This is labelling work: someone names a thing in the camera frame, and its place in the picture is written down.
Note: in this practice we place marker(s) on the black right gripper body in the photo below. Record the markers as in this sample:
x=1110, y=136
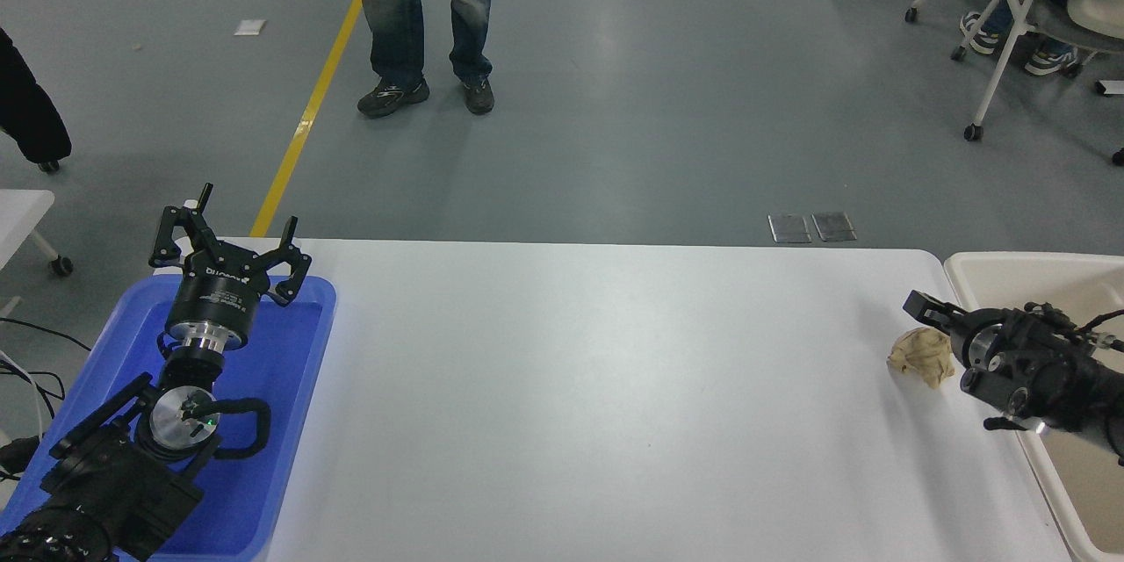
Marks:
x=1054, y=369

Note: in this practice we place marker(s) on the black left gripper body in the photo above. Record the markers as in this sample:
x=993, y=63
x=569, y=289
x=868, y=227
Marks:
x=215, y=299

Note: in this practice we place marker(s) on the tan paper ball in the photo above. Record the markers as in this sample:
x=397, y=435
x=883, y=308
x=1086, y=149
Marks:
x=918, y=356

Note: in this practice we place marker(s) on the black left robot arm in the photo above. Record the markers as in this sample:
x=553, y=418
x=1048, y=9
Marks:
x=105, y=474

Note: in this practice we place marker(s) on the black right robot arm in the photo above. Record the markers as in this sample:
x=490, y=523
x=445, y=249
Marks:
x=1111, y=404

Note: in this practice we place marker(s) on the large pale bin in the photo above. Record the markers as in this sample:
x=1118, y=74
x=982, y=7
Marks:
x=992, y=281

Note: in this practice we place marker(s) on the blue plastic tray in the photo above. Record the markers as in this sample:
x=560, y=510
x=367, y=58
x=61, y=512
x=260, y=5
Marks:
x=281, y=386

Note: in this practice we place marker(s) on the metal floor plate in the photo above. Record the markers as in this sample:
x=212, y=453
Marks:
x=834, y=226
x=789, y=228

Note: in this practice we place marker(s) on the small white table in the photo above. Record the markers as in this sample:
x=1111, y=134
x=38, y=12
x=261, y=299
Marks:
x=19, y=215

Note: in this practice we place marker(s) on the person in black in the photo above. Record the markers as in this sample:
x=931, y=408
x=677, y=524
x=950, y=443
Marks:
x=26, y=114

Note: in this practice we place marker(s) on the white chair leg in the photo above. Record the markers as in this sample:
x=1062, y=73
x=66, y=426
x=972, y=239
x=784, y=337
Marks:
x=1111, y=87

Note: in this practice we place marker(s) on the white wheeled chair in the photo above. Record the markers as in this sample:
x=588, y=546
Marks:
x=1010, y=35

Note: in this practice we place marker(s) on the standing person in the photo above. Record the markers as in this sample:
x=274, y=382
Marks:
x=395, y=9

